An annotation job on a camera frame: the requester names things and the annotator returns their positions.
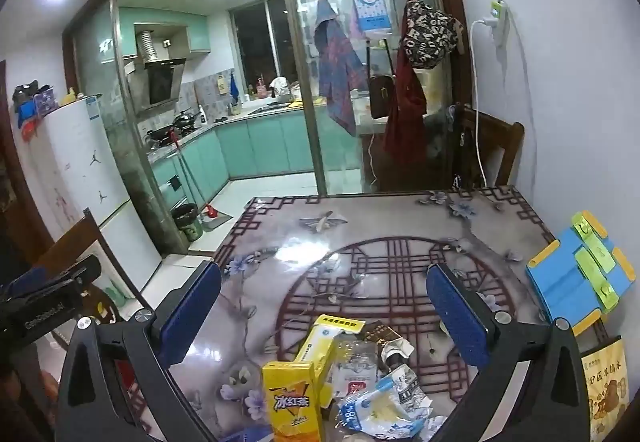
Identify plain wooden chair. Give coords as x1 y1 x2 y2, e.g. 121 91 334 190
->
450 102 526 190

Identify teal kitchen cabinets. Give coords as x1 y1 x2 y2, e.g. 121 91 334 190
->
150 109 363 217

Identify black cloth bundle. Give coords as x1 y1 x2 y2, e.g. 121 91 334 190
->
12 80 41 105

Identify dark window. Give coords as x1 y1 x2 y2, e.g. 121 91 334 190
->
230 0 296 95

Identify teal wall cabinet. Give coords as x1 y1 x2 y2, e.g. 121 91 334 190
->
117 6 212 58

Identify black wok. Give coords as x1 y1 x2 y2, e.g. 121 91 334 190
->
145 126 178 145

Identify carved wooden chair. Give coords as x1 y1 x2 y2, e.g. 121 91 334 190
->
30 208 151 323

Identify purple patterned box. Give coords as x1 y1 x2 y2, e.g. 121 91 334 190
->
35 89 57 115

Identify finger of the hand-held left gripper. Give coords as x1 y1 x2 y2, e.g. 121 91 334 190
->
10 254 103 301

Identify yellow paper bag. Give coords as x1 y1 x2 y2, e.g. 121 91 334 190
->
580 334 631 442

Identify yellow and white box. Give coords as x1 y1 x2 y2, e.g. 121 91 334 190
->
292 313 368 408

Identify brown snack packet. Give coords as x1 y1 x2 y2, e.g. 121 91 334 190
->
360 319 401 348

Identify green bottle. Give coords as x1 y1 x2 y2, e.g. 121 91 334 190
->
102 279 128 310

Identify white wall socket charger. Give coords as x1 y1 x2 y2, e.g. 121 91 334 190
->
482 0 511 47

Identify grey dustpan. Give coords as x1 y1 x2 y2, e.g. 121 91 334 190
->
200 211 233 231

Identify clear plastic bottle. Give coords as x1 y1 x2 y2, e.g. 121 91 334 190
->
327 332 386 403

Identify black handbag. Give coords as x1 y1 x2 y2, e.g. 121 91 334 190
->
366 42 396 120

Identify blue plastic item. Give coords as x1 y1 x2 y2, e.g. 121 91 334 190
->
16 102 41 127

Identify glass sliding door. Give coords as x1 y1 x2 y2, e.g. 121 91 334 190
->
277 0 461 197

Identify yellow drink carton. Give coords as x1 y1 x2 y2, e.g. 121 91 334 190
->
261 361 328 442

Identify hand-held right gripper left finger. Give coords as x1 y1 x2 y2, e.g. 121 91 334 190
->
57 261 223 442

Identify dark red garment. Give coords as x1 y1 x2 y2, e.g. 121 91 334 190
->
382 0 428 167

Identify black frying pan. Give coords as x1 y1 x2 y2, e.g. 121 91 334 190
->
172 109 201 130

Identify small white paper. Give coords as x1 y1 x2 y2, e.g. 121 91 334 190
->
380 339 416 368

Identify white cable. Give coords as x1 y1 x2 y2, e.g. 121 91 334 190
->
470 19 493 187

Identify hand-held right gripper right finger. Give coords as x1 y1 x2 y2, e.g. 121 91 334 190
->
425 263 593 442

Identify dark kitchen waste bin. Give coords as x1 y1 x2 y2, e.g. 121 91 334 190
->
171 203 203 243

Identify dark wooden cabinet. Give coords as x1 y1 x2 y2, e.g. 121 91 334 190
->
0 59 53 273

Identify red handled mop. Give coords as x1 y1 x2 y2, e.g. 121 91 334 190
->
167 129 221 220

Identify blue white smiley bag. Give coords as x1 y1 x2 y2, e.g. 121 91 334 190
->
347 0 393 35

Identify white refrigerator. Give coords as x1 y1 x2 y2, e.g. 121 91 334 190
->
37 96 163 293

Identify blue and yellow plastic rack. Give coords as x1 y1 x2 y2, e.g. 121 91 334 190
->
525 209 637 338

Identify plaid apron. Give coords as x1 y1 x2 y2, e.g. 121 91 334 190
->
314 0 368 137

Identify blue white plastic packet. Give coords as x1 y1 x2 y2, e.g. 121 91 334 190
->
337 364 436 440

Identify black range hood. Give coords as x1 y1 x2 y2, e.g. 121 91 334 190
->
132 22 188 110

